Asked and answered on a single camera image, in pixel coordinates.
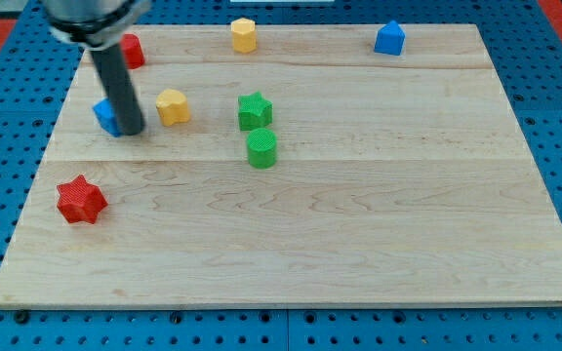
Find blue pentagon block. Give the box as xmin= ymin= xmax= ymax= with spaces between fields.
xmin=374 ymin=20 xmax=406 ymax=56

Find yellow heart block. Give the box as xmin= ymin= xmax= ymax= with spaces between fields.
xmin=155 ymin=89 xmax=191 ymax=127

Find green cylinder block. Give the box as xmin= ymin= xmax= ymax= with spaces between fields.
xmin=246 ymin=128 xmax=277 ymax=169

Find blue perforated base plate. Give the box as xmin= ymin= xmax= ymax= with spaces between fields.
xmin=0 ymin=1 xmax=562 ymax=350

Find wooden board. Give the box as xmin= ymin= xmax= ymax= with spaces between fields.
xmin=0 ymin=24 xmax=562 ymax=310

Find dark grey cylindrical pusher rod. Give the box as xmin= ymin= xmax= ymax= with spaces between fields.
xmin=91 ymin=44 xmax=145 ymax=136

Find yellow hexagon block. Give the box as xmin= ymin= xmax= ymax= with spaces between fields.
xmin=230 ymin=18 xmax=258 ymax=54

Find red rounded block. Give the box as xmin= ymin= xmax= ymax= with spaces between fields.
xmin=120 ymin=33 xmax=145 ymax=69

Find red star block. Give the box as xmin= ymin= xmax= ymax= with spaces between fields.
xmin=57 ymin=175 xmax=108 ymax=224

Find blue cube block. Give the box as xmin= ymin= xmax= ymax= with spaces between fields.
xmin=93 ymin=98 xmax=122 ymax=137

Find green star block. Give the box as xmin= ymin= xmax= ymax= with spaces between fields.
xmin=238 ymin=92 xmax=273 ymax=131

